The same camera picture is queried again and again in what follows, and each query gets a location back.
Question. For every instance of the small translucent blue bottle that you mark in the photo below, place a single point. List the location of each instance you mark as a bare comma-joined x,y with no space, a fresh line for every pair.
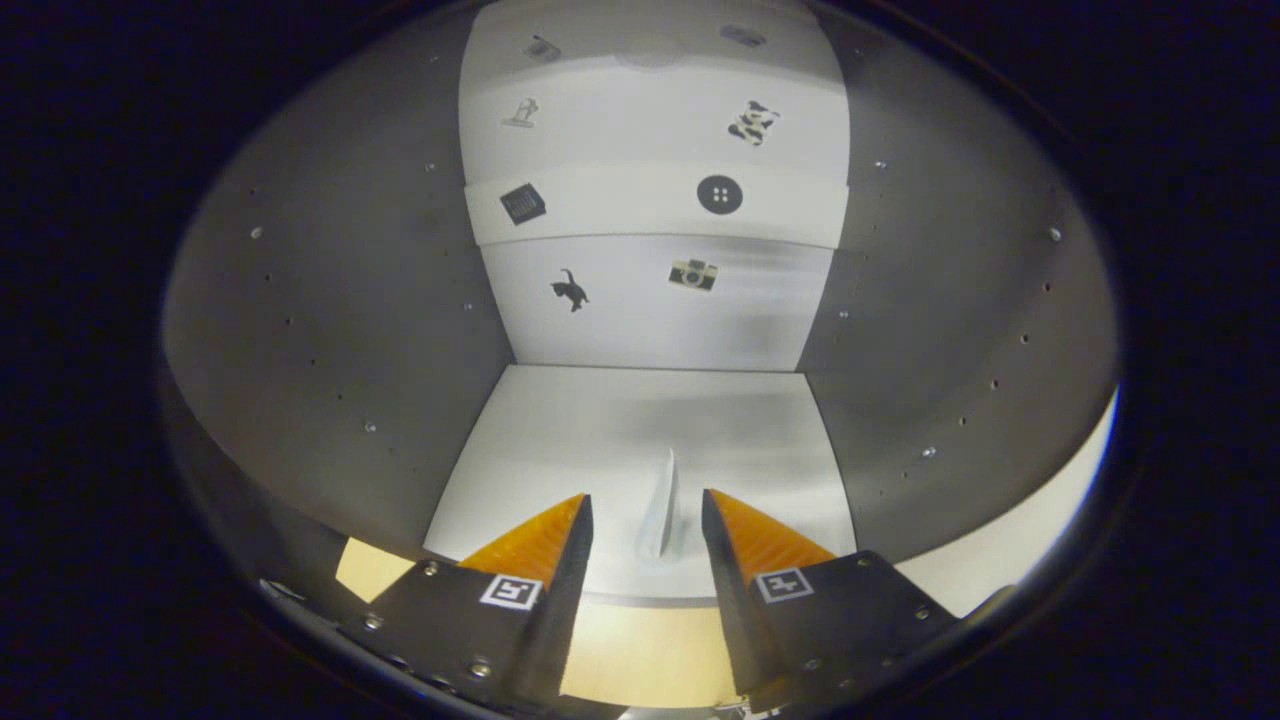
660,520

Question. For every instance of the dark grey cabinet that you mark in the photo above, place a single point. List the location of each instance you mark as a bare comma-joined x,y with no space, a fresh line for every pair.
350,330

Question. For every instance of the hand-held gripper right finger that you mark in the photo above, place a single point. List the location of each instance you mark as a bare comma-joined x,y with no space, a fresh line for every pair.
745,610

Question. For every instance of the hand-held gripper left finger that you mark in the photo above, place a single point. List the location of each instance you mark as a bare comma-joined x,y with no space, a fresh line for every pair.
555,610

